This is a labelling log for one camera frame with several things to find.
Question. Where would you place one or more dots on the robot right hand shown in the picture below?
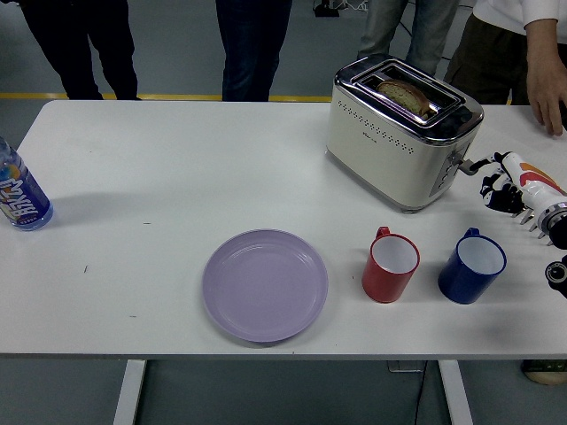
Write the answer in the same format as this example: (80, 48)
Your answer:
(527, 181)

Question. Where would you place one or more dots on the person's hand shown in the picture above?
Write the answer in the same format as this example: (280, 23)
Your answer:
(549, 95)

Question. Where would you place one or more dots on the slice of brown bread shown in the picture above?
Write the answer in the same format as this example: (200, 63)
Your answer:
(405, 95)

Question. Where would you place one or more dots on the cream and chrome toaster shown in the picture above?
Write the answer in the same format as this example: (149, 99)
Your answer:
(376, 155)

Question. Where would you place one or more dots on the person's forearm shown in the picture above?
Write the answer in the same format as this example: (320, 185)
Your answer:
(547, 44)

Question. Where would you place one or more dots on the lilac round plate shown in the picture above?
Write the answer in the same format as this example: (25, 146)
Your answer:
(265, 285)

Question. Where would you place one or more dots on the metal toast rack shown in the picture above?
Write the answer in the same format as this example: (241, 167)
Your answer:
(529, 221)

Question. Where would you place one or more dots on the white paper sheet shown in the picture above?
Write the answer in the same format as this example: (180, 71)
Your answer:
(505, 141)

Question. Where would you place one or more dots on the person in olive trousers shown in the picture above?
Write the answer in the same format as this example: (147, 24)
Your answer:
(491, 62)

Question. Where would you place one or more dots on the blue enamel mug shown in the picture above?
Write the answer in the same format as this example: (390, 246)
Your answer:
(460, 283)

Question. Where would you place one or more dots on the person in grey trousers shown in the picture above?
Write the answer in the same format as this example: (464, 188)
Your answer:
(429, 35)

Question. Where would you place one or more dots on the red enamel mug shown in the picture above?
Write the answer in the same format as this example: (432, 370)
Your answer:
(383, 283)

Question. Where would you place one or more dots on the black table control panel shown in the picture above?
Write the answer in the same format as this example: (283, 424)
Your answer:
(545, 365)

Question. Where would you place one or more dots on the beige shoe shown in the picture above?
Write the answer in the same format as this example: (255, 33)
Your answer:
(547, 378)

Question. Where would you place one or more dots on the grey box under table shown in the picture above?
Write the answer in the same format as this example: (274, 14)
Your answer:
(405, 366)

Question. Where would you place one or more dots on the white table leg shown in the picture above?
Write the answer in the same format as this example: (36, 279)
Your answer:
(456, 394)
(129, 394)

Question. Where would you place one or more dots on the black power strip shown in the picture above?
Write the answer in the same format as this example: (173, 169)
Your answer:
(325, 10)

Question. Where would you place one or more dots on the person in blue jeans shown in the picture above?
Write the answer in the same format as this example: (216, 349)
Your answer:
(252, 48)

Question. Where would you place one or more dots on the person in black trousers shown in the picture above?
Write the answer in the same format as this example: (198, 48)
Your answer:
(88, 48)

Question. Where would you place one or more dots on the blue-label plastic drink bottle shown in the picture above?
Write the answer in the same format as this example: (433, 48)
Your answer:
(24, 195)

